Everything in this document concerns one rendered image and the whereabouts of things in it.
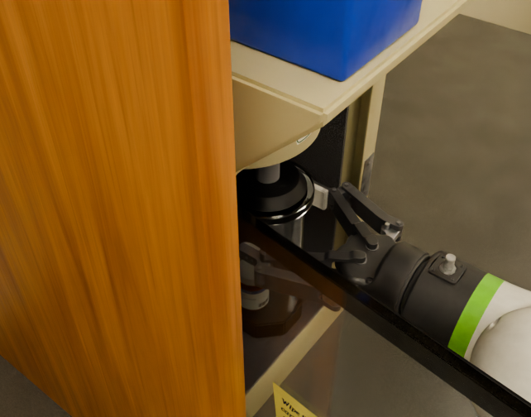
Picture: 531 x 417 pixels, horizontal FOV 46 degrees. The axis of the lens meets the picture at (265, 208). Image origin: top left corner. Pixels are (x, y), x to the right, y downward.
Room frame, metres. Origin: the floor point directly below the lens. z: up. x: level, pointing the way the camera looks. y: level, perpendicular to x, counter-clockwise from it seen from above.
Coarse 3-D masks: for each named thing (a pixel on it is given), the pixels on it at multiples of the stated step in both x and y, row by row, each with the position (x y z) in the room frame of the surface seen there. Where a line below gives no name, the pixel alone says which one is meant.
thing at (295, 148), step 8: (312, 136) 0.53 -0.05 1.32; (296, 144) 0.51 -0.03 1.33; (304, 144) 0.52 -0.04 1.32; (280, 152) 0.50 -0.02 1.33; (288, 152) 0.50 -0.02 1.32; (296, 152) 0.51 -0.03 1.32; (264, 160) 0.49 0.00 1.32; (272, 160) 0.49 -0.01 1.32; (280, 160) 0.49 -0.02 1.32; (248, 168) 0.48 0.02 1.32; (256, 168) 0.49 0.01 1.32
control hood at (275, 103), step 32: (448, 0) 0.45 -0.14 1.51; (416, 32) 0.39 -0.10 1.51; (256, 64) 0.35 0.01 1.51; (288, 64) 0.35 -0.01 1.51; (384, 64) 0.36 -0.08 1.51; (256, 96) 0.33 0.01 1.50; (288, 96) 0.32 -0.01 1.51; (320, 96) 0.31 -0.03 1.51; (352, 96) 0.32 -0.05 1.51; (256, 128) 0.33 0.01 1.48; (288, 128) 0.31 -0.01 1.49; (256, 160) 0.33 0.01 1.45
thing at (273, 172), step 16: (240, 176) 0.55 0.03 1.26; (256, 176) 0.54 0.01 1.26; (272, 176) 0.53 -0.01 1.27; (288, 176) 0.55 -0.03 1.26; (240, 192) 0.52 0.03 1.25; (256, 192) 0.52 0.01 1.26; (272, 192) 0.52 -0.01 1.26; (288, 192) 0.52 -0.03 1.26; (304, 192) 0.53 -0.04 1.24; (256, 208) 0.50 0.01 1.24; (272, 208) 0.50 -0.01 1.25
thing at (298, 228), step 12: (300, 168) 0.58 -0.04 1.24; (312, 180) 0.55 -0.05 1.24; (312, 192) 0.53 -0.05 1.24; (240, 204) 0.51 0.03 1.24; (300, 204) 0.51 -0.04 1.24; (264, 216) 0.49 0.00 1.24; (276, 216) 0.49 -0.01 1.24; (300, 216) 0.51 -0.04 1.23; (276, 228) 0.50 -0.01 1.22; (288, 228) 0.51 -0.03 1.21; (300, 228) 0.52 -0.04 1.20; (300, 240) 0.52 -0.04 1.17
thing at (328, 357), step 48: (240, 240) 0.34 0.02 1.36; (288, 240) 0.31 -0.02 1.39; (288, 288) 0.30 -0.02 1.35; (336, 288) 0.27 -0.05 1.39; (288, 336) 0.30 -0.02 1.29; (336, 336) 0.27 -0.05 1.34; (384, 336) 0.24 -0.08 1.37; (288, 384) 0.30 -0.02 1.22; (336, 384) 0.26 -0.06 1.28; (384, 384) 0.24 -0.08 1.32; (432, 384) 0.21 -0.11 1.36; (480, 384) 0.20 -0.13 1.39
